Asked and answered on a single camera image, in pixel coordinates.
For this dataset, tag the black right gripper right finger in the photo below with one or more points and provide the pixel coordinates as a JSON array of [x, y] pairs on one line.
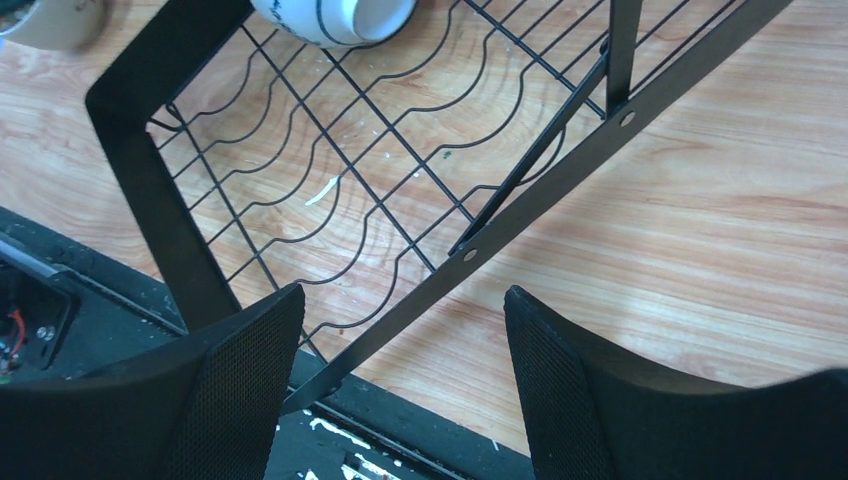
[[595, 410]]

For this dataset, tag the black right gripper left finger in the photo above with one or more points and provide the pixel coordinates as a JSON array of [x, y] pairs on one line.
[[204, 406]]

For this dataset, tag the black wire dish rack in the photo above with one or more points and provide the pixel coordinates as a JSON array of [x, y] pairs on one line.
[[603, 113]]

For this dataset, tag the white blue rose bowl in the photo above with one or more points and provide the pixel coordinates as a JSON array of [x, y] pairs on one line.
[[337, 23]]

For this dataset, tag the beige floral bowl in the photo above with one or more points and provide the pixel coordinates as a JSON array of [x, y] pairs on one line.
[[54, 25]]

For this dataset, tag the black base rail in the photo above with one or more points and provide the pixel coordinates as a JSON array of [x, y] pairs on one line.
[[361, 432]]

